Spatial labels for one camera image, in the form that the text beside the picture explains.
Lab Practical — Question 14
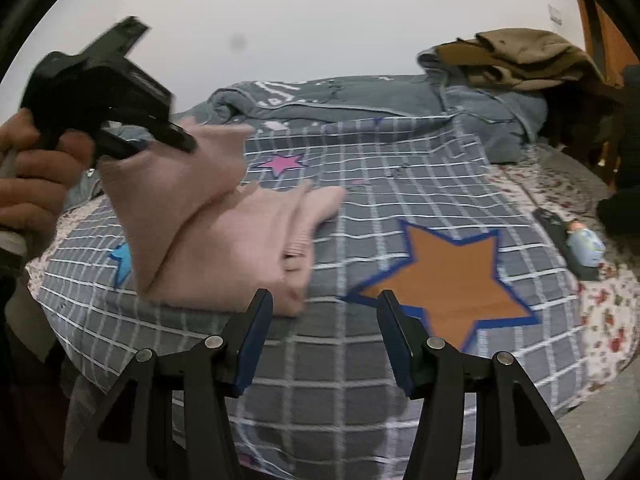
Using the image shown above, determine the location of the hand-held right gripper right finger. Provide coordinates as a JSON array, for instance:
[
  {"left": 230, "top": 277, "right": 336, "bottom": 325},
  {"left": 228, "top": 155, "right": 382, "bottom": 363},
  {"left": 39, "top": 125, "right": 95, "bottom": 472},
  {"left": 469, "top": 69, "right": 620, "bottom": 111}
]
[{"left": 376, "top": 290, "right": 586, "bottom": 480}]

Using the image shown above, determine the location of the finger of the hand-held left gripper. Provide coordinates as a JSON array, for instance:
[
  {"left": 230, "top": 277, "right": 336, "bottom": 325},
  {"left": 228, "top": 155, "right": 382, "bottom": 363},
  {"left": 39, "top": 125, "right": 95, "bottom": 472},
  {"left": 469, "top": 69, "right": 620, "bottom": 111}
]
[
  {"left": 96, "top": 126, "right": 147, "bottom": 161},
  {"left": 144, "top": 114, "right": 197, "bottom": 154}
]

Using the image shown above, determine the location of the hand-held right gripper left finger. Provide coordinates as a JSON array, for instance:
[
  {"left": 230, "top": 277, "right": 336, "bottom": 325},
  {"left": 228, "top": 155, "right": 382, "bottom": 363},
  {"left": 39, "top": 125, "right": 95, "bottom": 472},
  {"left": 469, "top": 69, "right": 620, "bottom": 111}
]
[{"left": 62, "top": 288, "right": 274, "bottom": 480}]

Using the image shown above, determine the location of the pink knit sweater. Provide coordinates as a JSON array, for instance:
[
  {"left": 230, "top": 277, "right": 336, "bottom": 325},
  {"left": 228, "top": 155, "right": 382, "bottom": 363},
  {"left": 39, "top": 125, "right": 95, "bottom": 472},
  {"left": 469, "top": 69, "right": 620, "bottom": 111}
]
[{"left": 100, "top": 117, "right": 348, "bottom": 317}]

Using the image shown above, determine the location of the person's left hand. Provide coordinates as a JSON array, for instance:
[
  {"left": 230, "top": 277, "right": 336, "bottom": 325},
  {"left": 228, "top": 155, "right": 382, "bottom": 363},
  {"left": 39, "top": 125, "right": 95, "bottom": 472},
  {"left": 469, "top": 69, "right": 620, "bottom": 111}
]
[{"left": 0, "top": 109, "right": 97, "bottom": 235}]

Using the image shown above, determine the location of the grey checked star quilt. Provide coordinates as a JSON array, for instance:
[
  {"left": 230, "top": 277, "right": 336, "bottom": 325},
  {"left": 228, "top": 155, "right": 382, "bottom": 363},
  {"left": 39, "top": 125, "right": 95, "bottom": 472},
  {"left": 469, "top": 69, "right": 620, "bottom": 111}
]
[{"left": 25, "top": 117, "right": 596, "bottom": 480}]

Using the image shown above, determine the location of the grey-blue blanket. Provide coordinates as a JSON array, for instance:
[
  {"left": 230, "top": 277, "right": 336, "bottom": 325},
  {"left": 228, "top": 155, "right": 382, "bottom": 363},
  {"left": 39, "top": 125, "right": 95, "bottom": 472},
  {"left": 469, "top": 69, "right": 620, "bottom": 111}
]
[{"left": 65, "top": 50, "right": 549, "bottom": 211}]

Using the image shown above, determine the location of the dark flat object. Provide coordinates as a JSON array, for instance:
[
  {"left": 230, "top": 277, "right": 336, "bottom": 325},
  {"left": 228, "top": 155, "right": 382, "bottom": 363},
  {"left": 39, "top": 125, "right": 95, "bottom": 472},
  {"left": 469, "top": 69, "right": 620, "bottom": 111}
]
[{"left": 531, "top": 207, "right": 601, "bottom": 282}]

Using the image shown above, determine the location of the floral bed sheet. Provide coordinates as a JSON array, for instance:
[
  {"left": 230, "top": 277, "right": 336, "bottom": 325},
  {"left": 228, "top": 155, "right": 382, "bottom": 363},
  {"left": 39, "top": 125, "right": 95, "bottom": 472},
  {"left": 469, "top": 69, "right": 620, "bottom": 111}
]
[{"left": 487, "top": 142, "right": 640, "bottom": 395}]

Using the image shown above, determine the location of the light blue plastic toy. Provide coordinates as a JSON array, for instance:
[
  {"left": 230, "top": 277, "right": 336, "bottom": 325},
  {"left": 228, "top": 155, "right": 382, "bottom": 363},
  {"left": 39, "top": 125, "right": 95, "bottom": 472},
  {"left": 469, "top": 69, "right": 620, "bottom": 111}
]
[{"left": 565, "top": 217, "right": 607, "bottom": 267}]

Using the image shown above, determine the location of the person's grey clothing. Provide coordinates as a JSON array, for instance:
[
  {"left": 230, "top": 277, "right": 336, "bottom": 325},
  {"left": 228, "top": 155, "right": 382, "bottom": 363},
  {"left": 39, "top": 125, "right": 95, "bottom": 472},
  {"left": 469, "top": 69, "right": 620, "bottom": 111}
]
[{"left": 0, "top": 255, "right": 103, "bottom": 480}]

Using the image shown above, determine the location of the brown garment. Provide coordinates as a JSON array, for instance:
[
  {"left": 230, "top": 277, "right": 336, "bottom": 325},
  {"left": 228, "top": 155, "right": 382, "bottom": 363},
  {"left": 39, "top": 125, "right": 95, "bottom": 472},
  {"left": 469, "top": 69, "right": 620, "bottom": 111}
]
[{"left": 432, "top": 27, "right": 607, "bottom": 93}]

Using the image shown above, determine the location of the orange wooden door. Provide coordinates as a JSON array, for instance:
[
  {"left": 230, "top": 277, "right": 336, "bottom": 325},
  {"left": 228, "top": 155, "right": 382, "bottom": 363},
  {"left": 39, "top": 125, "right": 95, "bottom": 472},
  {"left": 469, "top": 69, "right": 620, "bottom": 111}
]
[{"left": 570, "top": 0, "right": 640, "bottom": 88}]

